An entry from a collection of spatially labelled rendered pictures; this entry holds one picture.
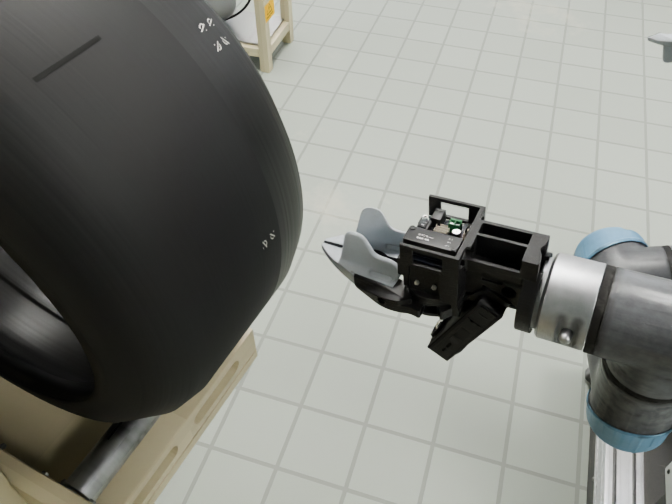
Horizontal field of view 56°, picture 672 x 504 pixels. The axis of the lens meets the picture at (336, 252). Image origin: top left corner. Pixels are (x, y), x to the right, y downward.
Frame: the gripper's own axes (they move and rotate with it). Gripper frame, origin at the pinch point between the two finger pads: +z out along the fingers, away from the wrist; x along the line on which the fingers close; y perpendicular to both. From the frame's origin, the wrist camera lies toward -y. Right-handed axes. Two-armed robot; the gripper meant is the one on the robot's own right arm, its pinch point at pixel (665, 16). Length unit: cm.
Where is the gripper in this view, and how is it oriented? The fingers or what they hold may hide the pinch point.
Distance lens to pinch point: 153.8
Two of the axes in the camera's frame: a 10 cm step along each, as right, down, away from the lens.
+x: 6.8, -6.2, 3.8
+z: -7.3, -5.1, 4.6
